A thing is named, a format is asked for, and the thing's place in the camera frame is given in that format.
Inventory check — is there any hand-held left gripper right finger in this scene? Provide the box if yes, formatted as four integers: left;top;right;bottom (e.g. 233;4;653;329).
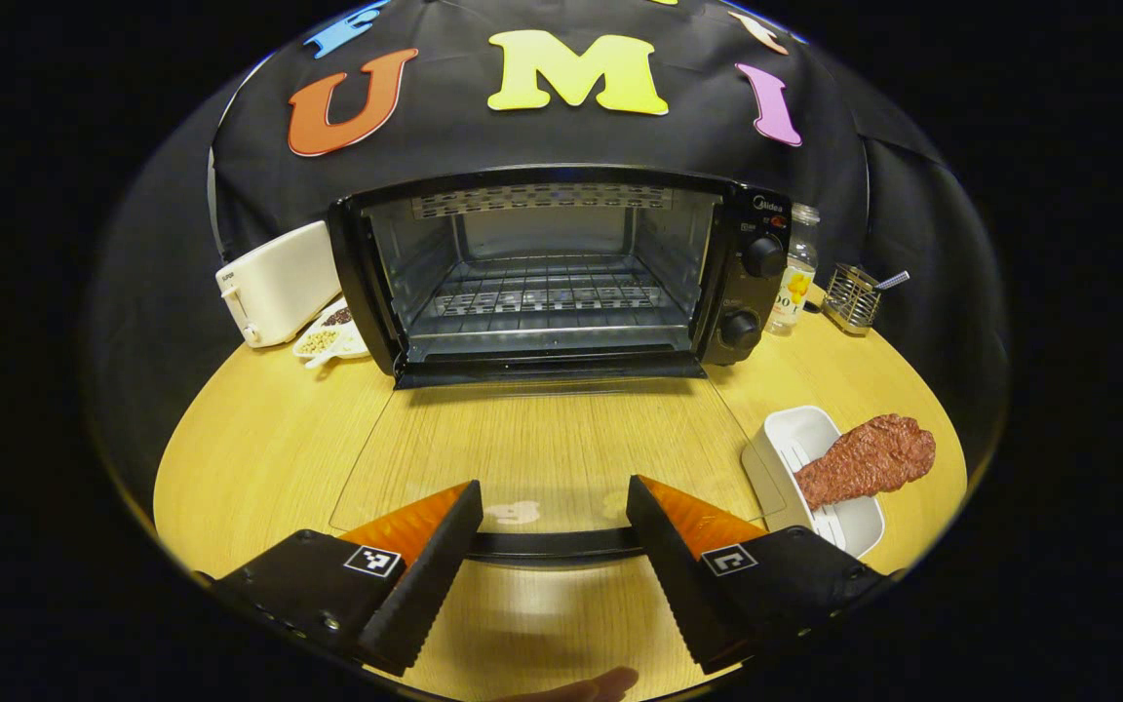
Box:
626;475;894;676

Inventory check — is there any white rectangular tray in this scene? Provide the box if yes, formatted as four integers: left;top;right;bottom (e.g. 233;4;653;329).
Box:
742;406;886;559

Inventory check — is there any metal wire holder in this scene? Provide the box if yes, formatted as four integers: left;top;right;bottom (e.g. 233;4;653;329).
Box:
823;263;884;337

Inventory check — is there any clear glass bottle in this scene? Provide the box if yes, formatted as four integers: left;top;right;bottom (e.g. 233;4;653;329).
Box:
766;203;821;337

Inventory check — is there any brown meat piece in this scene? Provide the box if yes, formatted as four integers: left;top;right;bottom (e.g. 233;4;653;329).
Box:
794;413;937;512

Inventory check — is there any white divided seasoning dish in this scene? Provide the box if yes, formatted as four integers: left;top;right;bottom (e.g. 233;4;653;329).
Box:
291;297;370;370

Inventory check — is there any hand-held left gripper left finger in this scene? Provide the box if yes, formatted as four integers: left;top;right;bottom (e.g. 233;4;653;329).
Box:
213;480;484;677

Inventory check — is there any black backdrop cloth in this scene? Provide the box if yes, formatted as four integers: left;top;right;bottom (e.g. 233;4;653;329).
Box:
94;0;1011;469

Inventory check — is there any white toaster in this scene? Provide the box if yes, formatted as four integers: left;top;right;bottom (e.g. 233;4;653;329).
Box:
215;220;343;349

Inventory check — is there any black electric oven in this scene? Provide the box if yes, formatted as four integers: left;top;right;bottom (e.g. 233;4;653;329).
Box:
328;164;794;568

